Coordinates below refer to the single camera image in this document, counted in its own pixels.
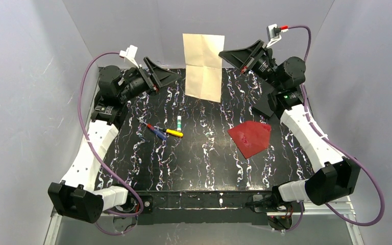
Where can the red envelope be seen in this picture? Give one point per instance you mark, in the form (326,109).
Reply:
(251,137)

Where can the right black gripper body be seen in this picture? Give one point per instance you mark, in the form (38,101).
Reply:
(253,57)

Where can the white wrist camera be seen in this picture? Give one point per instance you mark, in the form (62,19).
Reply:
(274,34)
(129,57)

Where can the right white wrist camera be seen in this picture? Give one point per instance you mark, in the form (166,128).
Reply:
(274,34)

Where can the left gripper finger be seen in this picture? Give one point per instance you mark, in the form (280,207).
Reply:
(151,68)
(165,77)

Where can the beige letter paper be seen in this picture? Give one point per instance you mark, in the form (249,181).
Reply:
(203,66)

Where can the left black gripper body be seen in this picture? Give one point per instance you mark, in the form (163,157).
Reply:
(150,75)

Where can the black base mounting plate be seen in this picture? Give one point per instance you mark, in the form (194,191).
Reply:
(196,207)

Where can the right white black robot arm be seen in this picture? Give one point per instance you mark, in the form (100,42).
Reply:
(335,175)

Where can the black flat plate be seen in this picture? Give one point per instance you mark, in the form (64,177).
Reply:
(266,105)

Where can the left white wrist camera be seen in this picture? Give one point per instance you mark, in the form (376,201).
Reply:
(129,57)

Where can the yellow handled screwdriver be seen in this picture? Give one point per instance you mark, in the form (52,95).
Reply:
(170,132)

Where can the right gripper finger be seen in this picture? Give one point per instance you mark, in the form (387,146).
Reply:
(233,57)
(254,59)

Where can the green white glue stick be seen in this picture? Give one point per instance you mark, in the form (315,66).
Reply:
(179,123)

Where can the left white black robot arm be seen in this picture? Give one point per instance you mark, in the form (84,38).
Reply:
(75,196)

